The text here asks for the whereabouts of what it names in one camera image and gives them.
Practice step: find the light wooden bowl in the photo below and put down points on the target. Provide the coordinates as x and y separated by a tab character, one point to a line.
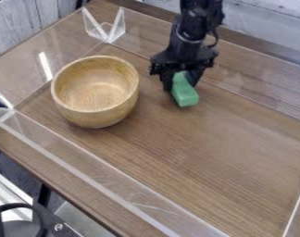
96	91

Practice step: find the clear acrylic tray wall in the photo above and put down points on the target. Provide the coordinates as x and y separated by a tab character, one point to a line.
129	208

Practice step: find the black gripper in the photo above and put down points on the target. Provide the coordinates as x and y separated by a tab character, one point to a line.
167	63

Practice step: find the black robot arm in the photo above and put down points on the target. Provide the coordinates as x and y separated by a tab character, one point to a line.
191	51

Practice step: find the green rectangular block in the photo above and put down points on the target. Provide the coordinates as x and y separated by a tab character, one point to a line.
183	92

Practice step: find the clear acrylic corner bracket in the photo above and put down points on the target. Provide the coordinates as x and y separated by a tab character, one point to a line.
107	32

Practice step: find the black table leg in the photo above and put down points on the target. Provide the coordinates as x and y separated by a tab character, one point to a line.
45	195

